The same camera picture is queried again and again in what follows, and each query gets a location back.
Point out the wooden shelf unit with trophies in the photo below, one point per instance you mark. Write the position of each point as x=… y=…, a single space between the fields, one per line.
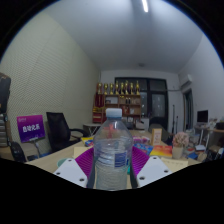
x=131 y=100

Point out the black office chair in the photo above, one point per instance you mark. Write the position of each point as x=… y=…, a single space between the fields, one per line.
x=58 y=130

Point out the dark suitcase with tan trim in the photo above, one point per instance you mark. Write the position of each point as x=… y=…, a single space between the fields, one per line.
x=4 y=91

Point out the small white round table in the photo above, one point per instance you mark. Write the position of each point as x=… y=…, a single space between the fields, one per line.
x=90 y=126

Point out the upright orange box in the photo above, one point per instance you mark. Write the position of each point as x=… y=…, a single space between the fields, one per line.
x=156 y=136

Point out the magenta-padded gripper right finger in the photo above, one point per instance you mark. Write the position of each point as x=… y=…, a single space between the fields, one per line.
x=151 y=170

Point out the cluttered side desk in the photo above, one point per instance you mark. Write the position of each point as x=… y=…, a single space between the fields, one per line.
x=213 y=136

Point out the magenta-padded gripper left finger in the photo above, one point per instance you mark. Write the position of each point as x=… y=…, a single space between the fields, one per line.
x=70 y=171

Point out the yellow notepad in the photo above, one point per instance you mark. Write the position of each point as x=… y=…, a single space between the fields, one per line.
x=81 y=151
x=175 y=164

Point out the blue pink printed booklet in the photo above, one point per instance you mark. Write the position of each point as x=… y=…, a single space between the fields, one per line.
x=89 y=143

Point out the small black suitcase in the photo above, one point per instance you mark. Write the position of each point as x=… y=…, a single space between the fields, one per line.
x=17 y=151

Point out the silver ribbed suitcase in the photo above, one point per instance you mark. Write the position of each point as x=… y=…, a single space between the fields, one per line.
x=3 y=130

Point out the flower bouquet in white pot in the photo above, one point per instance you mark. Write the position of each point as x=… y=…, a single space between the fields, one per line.
x=180 y=141

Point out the white wall air conditioner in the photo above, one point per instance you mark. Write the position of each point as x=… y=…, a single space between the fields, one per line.
x=185 y=81

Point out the orange book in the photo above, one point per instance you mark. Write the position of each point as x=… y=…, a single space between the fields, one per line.
x=161 y=151

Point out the computer monitor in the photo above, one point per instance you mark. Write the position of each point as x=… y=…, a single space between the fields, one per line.
x=202 y=116

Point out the purple sign board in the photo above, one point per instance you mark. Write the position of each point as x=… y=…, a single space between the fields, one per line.
x=31 y=128

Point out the blue printed book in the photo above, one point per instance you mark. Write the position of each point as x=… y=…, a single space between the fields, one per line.
x=143 y=148

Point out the clear plastic water bottle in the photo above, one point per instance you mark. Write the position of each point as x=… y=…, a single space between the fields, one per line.
x=112 y=150

